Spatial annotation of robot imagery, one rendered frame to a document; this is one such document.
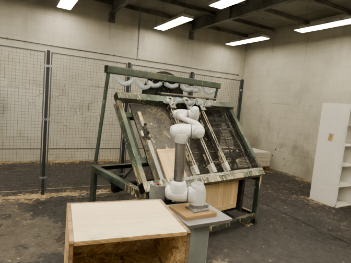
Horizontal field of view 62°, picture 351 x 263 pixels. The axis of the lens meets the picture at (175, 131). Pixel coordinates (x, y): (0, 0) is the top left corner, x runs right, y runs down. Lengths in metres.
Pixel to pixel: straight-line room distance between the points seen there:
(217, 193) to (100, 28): 5.61
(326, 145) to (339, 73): 2.33
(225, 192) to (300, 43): 5.82
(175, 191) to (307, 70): 6.73
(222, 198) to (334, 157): 2.91
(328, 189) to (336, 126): 1.28
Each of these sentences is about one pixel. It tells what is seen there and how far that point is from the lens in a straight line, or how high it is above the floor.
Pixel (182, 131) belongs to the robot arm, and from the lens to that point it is 2.66.
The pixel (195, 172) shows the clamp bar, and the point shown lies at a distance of 3.72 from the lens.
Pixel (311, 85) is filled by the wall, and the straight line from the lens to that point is 8.77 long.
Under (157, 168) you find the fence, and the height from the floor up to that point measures 1.01.
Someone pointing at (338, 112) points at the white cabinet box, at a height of 1.86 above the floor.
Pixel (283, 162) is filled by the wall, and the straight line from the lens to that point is 9.22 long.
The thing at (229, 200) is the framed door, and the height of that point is 0.39.
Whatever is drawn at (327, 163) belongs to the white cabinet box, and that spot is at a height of 0.83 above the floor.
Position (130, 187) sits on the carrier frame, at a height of 0.77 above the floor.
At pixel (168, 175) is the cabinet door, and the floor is 0.93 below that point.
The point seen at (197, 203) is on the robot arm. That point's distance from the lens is 2.88.
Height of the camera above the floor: 1.81
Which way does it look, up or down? 6 degrees down
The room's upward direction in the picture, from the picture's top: 5 degrees clockwise
